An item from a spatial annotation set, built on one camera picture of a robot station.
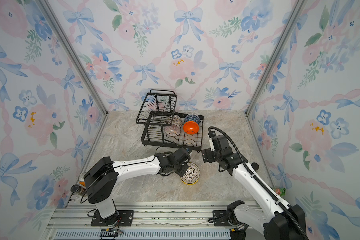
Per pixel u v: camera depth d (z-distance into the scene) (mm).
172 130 1065
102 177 510
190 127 1042
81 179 762
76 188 734
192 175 852
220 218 718
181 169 744
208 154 718
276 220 378
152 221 732
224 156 590
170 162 638
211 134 701
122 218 732
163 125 819
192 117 1099
